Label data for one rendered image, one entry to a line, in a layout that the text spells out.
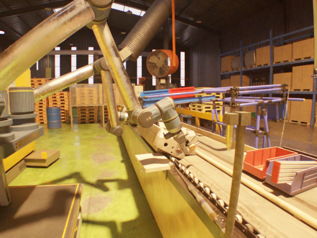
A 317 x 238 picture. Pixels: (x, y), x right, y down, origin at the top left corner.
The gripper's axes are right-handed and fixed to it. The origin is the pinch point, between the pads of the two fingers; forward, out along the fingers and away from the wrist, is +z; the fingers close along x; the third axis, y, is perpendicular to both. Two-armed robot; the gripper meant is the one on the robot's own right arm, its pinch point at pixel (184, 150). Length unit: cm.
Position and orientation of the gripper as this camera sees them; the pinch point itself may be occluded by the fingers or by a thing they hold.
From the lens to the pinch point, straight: 128.2
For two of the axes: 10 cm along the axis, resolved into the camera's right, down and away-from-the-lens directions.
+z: 4.1, 8.8, 2.3
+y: 8.7, -4.5, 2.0
